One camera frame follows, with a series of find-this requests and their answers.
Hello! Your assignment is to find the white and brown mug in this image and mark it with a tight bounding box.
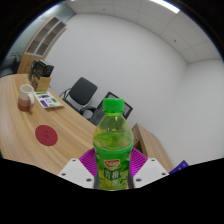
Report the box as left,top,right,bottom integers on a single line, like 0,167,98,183
17,83,36,112

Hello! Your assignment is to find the rectangular ceiling light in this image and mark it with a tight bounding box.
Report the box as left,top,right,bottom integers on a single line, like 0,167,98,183
149,0,181,14

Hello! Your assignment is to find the green drink bottle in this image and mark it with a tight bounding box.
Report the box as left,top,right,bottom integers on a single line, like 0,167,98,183
92,97,135,192

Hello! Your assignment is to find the black armchair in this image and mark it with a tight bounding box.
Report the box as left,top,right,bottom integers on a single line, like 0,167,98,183
0,54,19,78

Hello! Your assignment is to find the wooden side desk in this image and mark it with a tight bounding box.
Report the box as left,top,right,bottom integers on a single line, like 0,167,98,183
131,122,175,173

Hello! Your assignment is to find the flat round red coaster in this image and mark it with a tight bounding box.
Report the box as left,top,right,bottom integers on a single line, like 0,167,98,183
34,124,59,147

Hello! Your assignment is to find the wooden shelf cabinet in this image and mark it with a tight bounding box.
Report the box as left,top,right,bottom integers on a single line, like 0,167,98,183
16,15,69,75

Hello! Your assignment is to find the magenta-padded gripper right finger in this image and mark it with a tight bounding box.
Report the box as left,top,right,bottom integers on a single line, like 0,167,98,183
128,147,170,189

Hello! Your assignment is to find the black mesh office chair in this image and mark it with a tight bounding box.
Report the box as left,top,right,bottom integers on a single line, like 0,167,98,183
89,91,134,127

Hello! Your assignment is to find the dark printed carton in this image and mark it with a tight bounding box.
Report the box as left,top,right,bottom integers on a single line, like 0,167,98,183
28,63,38,84
33,59,55,78

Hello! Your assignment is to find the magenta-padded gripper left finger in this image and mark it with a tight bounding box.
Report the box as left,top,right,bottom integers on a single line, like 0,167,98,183
57,148,101,189

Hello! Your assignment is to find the white printed leaflet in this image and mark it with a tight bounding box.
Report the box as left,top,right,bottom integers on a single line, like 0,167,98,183
33,90,65,110

